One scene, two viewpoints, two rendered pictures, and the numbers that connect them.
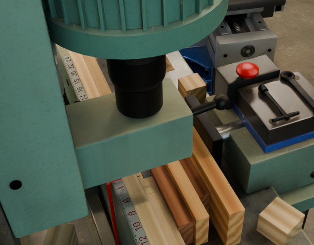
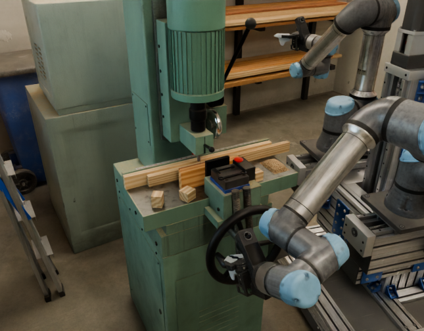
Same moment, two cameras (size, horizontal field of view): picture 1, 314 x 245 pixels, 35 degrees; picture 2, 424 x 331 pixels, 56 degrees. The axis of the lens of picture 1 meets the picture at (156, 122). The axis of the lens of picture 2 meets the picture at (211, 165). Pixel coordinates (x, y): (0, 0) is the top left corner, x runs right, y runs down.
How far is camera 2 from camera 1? 1.28 m
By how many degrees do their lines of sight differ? 64
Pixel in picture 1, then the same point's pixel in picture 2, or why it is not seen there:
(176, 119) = (192, 135)
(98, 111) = not seen: hidden behind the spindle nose
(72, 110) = not seen: hidden behind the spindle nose
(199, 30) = (178, 97)
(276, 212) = (188, 188)
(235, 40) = (353, 220)
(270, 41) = (364, 237)
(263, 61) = (249, 165)
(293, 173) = (213, 199)
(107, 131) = (186, 127)
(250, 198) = (202, 192)
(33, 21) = (166, 76)
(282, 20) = not seen: outside the picture
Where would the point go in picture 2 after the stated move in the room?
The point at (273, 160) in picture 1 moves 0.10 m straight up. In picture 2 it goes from (208, 182) to (208, 155)
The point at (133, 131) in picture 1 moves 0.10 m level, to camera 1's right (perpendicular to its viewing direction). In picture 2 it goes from (187, 131) to (190, 142)
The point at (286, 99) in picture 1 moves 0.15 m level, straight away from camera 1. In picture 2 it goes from (229, 172) to (277, 176)
